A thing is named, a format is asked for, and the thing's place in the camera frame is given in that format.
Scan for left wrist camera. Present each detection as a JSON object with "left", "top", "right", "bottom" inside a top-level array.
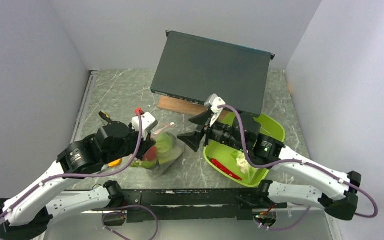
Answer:
[{"left": 131, "top": 107, "right": 158, "bottom": 133}]

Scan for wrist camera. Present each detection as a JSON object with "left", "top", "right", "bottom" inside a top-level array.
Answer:
[
  {"left": 204, "top": 93, "right": 226, "bottom": 127},
  {"left": 131, "top": 107, "right": 158, "bottom": 133}
]

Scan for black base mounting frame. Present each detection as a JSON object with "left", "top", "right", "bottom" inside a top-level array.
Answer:
[{"left": 104, "top": 188, "right": 274, "bottom": 223}]

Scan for green plastic tray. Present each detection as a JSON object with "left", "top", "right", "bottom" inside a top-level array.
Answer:
[{"left": 203, "top": 113, "right": 286, "bottom": 188}]

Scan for clear zip top bag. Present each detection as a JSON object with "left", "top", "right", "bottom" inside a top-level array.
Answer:
[{"left": 130, "top": 122, "right": 185, "bottom": 179}]

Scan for green cabbage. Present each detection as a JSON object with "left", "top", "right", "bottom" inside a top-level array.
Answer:
[{"left": 155, "top": 132, "right": 175, "bottom": 161}]

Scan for aluminium rail left edge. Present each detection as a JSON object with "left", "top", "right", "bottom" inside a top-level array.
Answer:
[{"left": 70, "top": 70, "right": 99, "bottom": 143}]

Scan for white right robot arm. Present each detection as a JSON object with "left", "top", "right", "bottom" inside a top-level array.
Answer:
[{"left": 177, "top": 110, "right": 362, "bottom": 221}]

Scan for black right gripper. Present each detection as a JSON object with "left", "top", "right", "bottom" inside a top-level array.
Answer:
[{"left": 177, "top": 109, "right": 247, "bottom": 152}]

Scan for dark rack server chassis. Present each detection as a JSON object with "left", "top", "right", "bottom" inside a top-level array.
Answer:
[{"left": 150, "top": 30, "right": 275, "bottom": 116}]

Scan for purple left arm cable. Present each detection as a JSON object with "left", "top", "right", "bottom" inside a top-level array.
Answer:
[{"left": 0, "top": 110, "right": 144, "bottom": 240}]

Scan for yellow tape measure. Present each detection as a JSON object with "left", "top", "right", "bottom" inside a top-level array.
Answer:
[{"left": 108, "top": 158, "right": 123, "bottom": 168}]

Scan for white cauliflower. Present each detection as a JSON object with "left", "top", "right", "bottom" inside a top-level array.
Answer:
[{"left": 230, "top": 150, "right": 259, "bottom": 174}]

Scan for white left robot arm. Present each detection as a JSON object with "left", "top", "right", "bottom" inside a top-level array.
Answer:
[{"left": 0, "top": 116, "right": 158, "bottom": 240}]

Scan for black yellow screwdriver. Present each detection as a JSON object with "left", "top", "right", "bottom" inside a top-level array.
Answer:
[{"left": 98, "top": 111, "right": 113, "bottom": 124}]

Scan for long red chili pepper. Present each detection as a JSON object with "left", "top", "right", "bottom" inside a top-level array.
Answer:
[{"left": 210, "top": 158, "right": 243, "bottom": 181}]

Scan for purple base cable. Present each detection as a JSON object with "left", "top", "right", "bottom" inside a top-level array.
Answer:
[{"left": 101, "top": 205, "right": 161, "bottom": 240}]

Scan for red tomato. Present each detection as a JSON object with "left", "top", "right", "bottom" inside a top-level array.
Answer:
[{"left": 142, "top": 145, "right": 157, "bottom": 162}]

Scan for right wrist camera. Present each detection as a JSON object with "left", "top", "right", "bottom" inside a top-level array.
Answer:
[{"left": 204, "top": 93, "right": 226, "bottom": 127}]

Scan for green celery stalks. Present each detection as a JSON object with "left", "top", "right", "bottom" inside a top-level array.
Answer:
[{"left": 130, "top": 159, "right": 158, "bottom": 170}]

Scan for wooden block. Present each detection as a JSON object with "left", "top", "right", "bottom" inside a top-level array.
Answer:
[{"left": 156, "top": 96, "right": 229, "bottom": 121}]

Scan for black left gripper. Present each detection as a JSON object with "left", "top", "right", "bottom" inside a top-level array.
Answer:
[{"left": 103, "top": 121, "right": 157, "bottom": 165}]

